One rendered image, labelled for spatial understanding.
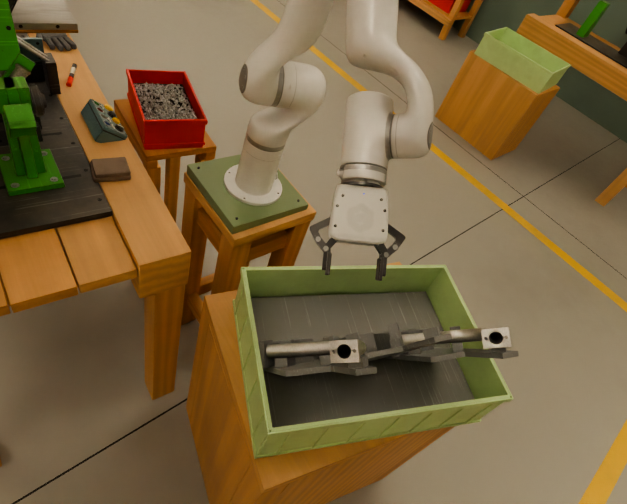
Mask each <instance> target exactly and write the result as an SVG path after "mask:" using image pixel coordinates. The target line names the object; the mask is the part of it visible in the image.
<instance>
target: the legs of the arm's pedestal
mask: <svg viewBox="0 0 627 504"><path fill-rule="evenodd" d="M310 222H311V221H308V222H306V223H303V224H300V225H297V226H294V227H292V228H289V229H286V230H283V231H280V232H277V233H275V234H272V235H269V236H266V237H263V238H261V239H258V240H255V241H252V242H249V243H247V244H244V245H241V246H238V247H235V248H232V246H231V245H230V244H229V242H228V241H227V240H226V238H225V237H224V236H223V234H222V233H221V231H220V230H219V229H218V227H217V226H216V225H215V223H214V222H213V221H212V219H211V218H210V216H209V215H208V214H207V212H206V211H205V210H204V208H203V207H202V206H201V204H200V203H199V201H198V200H197V199H196V197H195V196H194V195H193V193H192V192H191V191H190V189H189V188H188V186H187V185H186V184H185V196H184V208H183V219H182V231H181V234H182V235H183V237H184V239H185V241H186V243H187V244H188V246H189V248H190V250H191V259H190V268H189V277H188V284H186V285H185V293H184V302H183V311H182V321H181V325H183V324H186V323H188V322H190V321H193V320H195V318H196V319H197V321H198V322H199V324H200V319H201V313H202V307H203V301H202V300H201V298H200V296H199V295H202V294H204V293H207V292H209V291H211V295H212V294H217V293H223V292H229V291H235V290H238V287H239V283H240V279H241V275H240V269H241V267H248V266H249V262H250V260H253V259H255V258H258V257H261V256H263V255H266V254H268V253H271V256H270V259H269V262H268V265H267V267H280V266H294V263H295V261H296V258H297V256H298V253H299V250H300V248H301V245H302V243H303V240H304V237H305V235H306V232H307V230H308V227H309V224H310ZM207 238H208V239H209V240H210V242H211V243H212V245H213V246H214V248H215V249H216V250H217V252H218V257H217V263H216V268H215V273H213V274H210V275H208V276H205V277H203V278H201V275H202V268H203V262H204V255H205V248H206V241H207Z"/></svg>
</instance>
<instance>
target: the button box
mask: <svg viewBox="0 0 627 504"><path fill-rule="evenodd" d="M94 101H95V100H93V99H89V102H88V103H87V104H86V105H85V107H84V108H83V109H82V111H81V114H82V116H83V118H84V120H85V122H86V124H87V126H88V128H89V130H90V132H91V134H92V136H93V138H94V140H95V141H96V142H99V143H106V142H114V141H122V140H126V138H127V137H128V136H127V134H126V132H125V130H124V131H120V130H119V129H117V128H116V126H115V125H116V123H115V122H113V120H112V118H114V117H112V116H111V115H109V113H108V112H109V110H107V109H106V108H105V107H104V105H103V104H101V103H99V102H98V103H99V104H100V106H99V105H97V104H95V103H94ZM97 108H100V109H102V110H103V112H101V111H99V110H98V109H97ZM101 114H103V115H105V116H106V117H107V119H105V118H103V117H102V116H101ZM104 121H107V122H109V123H110V125H111V126H109V125H107V124H106V123H105V122H104Z"/></svg>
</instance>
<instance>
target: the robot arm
mask: <svg viewBox="0 0 627 504"><path fill-rule="evenodd" d="M398 4H399V0H347V16H346V55H347V59H348V61H349V62H350V63H351V64H352V65H353V66H355V67H358V68H362V69H366V70H370V71H375V72H379V73H383V74H386V75H388V76H391V77H392V78H394V79H396V80H397V81H398V82H399V83H400V84H401V85H402V86H403V88H404V90H405V92H406V96H407V110H406V112H405V113H403V114H393V100H392V99H391V98H390V97H389V96H388V95H386V94H383V93H380V92H375V91H361V92H356V93H354V94H352V95H350V96H349V97H348V99H347V103H346V113H345V123H344V133H343V143H342V153H341V163H340V169H338V170H337V176H338V177H340V178H341V184H339V185H337V187H336V190H335V194H334V198H333V203H332V209H331V215H330V217H329V218H327V219H325V220H322V221H320V222H318V223H316V224H314V225H311V226H310V228H309V229H310V232H311V234H312V236H313V238H314V240H315V242H316V244H317V245H318V246H319V247H320V248H321V250H322V251H323V261H322V270H325V275H330V267H331V257H332V253H331V248H332V246H333V245H334V244H335V243H336V242H339V243H348V244H357V245H367V246H374V247H375V248H376V250H377V252H378V253H379V258H378V259H377V266H376V277H375V280H377V281H382V276H383V277H385V276H386V267H387V258H388V257H389V256H390V255H392V254H393V253H394V252H395V251H397V250H398V248H399V247H400V245H401V244H402V243H403V241H404V240H405V236H404V235H403V234H402V233H400V232H399V231H398V230H396V229H395V228H394V227H392V226H391V225H390V224H388V193H387V190H386V189H383V186H385V185H386V177H387V166H388V161H389V160H390V159H410V158H420V157H423V156H425V155H426V154H427V153H428V152H429V150H430V148H431V143H432V134H433V118H434V101H433V94H432V89H431V86H430V84H429V82H428V80H427V78H426V76H425V74H424V73H423V71H422V70H421V69H420V67H419V66H418V65H417V64H416V63H415V62H414V61H413V60H412V59H411V58H410V57H409V56H408V55H407V54H406V53H405V52H404V51H403V50H402V49H401V48H400V47H399V45H398V43H397V20H398ZM332 5H333V0H287V2H286V5H285V9H284V12H283V15H282V17H281V20H280V22H279V24H278V26H277V27H276V29H275V30H274V31H273V32H272V34H271V35H270V36H269V37H268V38H267V39H265V40H264V41H263V42H262V43H261V44H260V45H259V46H258V47H257V48H256V49H255V50H254V51H253V52H252V53H251V54H250V56H249V57H248V58H247V60H246V61H245V63H244V64H243V66H242V69H241V70H240V71H241V72H240V76H239V89H240V91H241V94H242V95H243V96H244V98H245V99H246V100H248V101H250V102H251V103H254V104H257V105H264V106H270V107H268V108H265V109H263V110H261V111H258V112H256V113H255V114H253V115H252V117H251V118H250V121H249V124H248V127H247V132H246V136H245V140H244V144H243V148H242V153H241V157H240V161H239V164H238V165H235V166H233V167H231V168H229V169H228V170H227V172H226V173H225V176H224V185H225V188H226V189H227V191H228V192H229V193H230V194H231V195H232V196H233V197H234V198H236V199H237V200H239V201H241V202H243V203H246V204H249V205H254V206H266V205H270V204H272V203H274V202H276V201H277V200H278V199H279V198H280V196H281V193H282V185H281V182H280V180H279V179H278V173H277V170H278V167H279V164H280V161H281V158H282V155H283V151H284V148H285V145H286V142H287V139H288V136H289V134H290V132H291V130H292V129H294V128H295V127H296V126H297V125H299V124H300V123H302V122H303V121H304V120H306V119H307V118H308V117H310V116H311V115H312V114H313V113H314V112H315V111H316V110H317V109H318V108H319V107H320V106H321V104H322V102H323V100H324V97H325V94H326V80H325V77H324V75H323V73H322V72H321V71H320V70H319V69H318V68H317V67H315V66H313V65H310V64H306V63H301V62H295V61H290V60H292V59H293V58H295V57H297V56H299V55H301V54H303V53H304V52H306V51H307V50H308V49H309V48H311V47H312V46H313V44H314V43H315V42H316V41H317V39H318V38H319V36H320V34H321V32H322V30H323V28H324V26H325V24H326V22H327V19H328V17H329V14H330V12H331V9H332ZM327 226H329V238H330V239H329V241H328V242H327V243H325V242H324V240H323V239H322V238H321V236H320V234H319V230H320V229H323V228H325V227H327ZM388 234H390V235H391V236H392V237H394V239H395V241H394V242H393V244H392V245H391V246H390V247H389V248H386V246H385V245H384V243H385V242H386V240H387V235H388Z"/></svg>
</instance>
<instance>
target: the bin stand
mask: <svg viewBox="0 0 627 504"><path fill-rule="evenodd" d="M114 111H115V114H116V116H117V118H118V119H119V121H120V123H121V125H122V126H123V127H124V130H125V132H126V134H127V136H128V139H129V141H130V143H131V145H132V146H133V148H135V150H136V152H137V154H138V156H139V157H140V159H141V161H142V163H143V166H144V168H145V169H146V171H147V173H148V175H149V177H150V178H151V180H152V182H153V184H154V185H155V187H156V189H157V191H158V193H159V194H160V182H161V166H160V165H159V163H158V160H162V159H166V164H165V189H164V203H165V205H166V207H167V209H168V210H169V212H170V214H171V216H172V218H173V219H174V221H175V223H176V216H177V202H178V188H179V173H180V159H181V157H182V156H188V155H195V154H196V156H195V163H199V162H204V161H209V160H213V159H215V154H216V145H215V144H214V142H213V141H212V139H211V138H210V136H209V135H208V134H207V132H206V131H205V133H204V142H205V145H203V147H202V148H179V149H154V150H145V149H144V147H143V144H142V141H141V137H140V134H139V131H138V128H137V125H136V122H135V119H134V115H133V112H132V109H131V106H130V103H129V100H128V99H119V100H114Z"/></svg>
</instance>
